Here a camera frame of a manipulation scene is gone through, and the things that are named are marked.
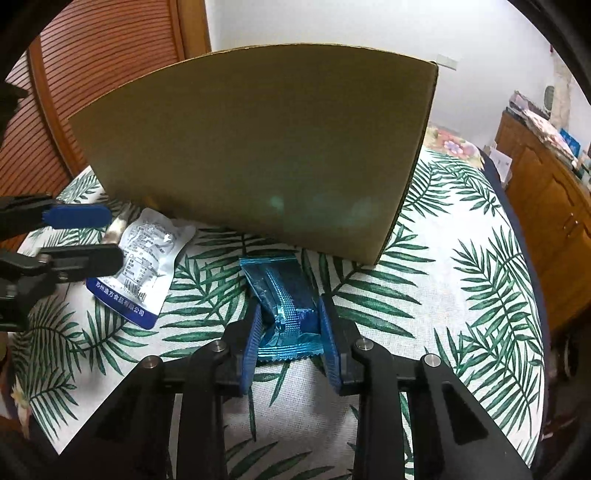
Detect blue foil snack packet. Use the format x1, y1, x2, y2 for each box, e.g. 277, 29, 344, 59
239, 254, 324, 363

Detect white blue snack pouch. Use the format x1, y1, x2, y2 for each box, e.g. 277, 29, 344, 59
86, 208, 195, 330

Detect palm leaf tablecloth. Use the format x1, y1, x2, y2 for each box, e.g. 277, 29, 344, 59
2, 148, 547, 479

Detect wooden louvered door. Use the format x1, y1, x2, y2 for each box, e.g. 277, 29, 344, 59
1, 1, 211, 196

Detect wooden sideboard cabinet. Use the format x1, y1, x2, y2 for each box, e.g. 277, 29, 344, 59
495, 111, 591, 337

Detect white papers beside cabinet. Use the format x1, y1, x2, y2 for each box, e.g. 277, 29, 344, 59
488, 148, 513, 189

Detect floral bedsheet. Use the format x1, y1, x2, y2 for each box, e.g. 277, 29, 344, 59
424, 125, 480, 160

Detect brown cardboard box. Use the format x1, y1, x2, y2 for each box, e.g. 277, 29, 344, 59
69, 44, 439, 265

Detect blue box on cabinet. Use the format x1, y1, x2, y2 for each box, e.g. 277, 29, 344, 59
560, 128, 581, 157

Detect folded floral cloth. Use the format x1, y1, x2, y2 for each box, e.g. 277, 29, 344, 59
522, 109, 576, 163

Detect white small fan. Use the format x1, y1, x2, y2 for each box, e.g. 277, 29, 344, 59
543, 85, 555, 112

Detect beige curtain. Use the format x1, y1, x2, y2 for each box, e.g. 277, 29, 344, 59
550, 50, 584, 132

